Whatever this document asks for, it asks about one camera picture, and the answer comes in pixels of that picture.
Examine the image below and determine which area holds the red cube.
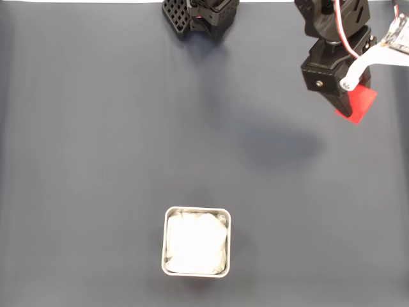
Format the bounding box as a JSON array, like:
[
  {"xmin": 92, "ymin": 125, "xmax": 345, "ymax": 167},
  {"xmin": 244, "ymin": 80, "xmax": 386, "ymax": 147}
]
[{"xmin": 335, "ymin": 82, "xmax": 378, "ymax": 125}]

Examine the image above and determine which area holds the beige square box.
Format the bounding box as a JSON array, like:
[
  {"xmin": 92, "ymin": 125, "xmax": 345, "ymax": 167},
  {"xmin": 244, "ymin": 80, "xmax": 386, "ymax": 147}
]
[{"xmin": 161, "ymin": 206, "xmax": 231, "ymax": 278}]

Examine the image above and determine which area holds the white crumpled tissue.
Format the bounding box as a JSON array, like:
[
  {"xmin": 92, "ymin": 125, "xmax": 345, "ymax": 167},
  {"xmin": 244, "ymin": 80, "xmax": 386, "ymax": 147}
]
[{"xmin": 165, "ymin": 210, "xmax": 228, "ymax": 275}]

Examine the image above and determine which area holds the dark blue-grey mat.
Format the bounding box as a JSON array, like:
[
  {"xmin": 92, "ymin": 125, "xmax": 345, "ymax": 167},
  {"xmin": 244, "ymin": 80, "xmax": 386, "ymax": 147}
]
[{"xmin": 0, "ymin": 2, "xmax": 409, "ymax": 307}]

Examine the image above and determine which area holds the white camera board mount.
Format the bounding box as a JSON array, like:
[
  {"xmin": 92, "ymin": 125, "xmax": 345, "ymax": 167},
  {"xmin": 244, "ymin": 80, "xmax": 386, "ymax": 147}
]
[{"xmin": 340, "ymin": 14, "xmax": 409, "ymax": 91}]

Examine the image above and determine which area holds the white ribbon cable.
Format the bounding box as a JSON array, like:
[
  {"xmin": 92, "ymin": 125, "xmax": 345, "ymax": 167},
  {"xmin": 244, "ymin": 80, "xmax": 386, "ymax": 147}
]
[{"xmin": 334, "ymin": 0, "xmax": 362, "ymax": 60}]

